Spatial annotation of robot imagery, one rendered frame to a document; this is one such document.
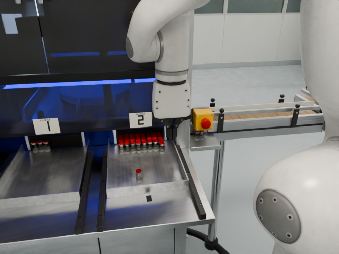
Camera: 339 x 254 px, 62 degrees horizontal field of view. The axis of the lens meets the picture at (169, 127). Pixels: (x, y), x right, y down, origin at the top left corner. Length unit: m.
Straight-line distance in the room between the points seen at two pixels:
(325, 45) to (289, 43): 6.27
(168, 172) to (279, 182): 0.69
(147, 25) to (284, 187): 0.40
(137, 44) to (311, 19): 0.37
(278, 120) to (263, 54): 5.05
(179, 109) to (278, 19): 5.74
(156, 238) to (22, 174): 0.69
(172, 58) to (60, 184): 0.58
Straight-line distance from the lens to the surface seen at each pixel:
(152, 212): 0.86
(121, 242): 1.45
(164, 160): 1.08
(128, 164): 1.07
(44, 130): 1.12
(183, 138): 1.14
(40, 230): 0.88
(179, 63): 0.69
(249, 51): 6.26
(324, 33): 0.36
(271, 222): 0.37
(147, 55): 0.65
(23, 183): 1.08
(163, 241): 1.48
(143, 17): 0.61
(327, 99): 0.40
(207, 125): 1.09
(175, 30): 0.67
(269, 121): 1.37
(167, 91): 0.72
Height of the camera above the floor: 1.47
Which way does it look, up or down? 26 degrees down
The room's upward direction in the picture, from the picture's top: straight up
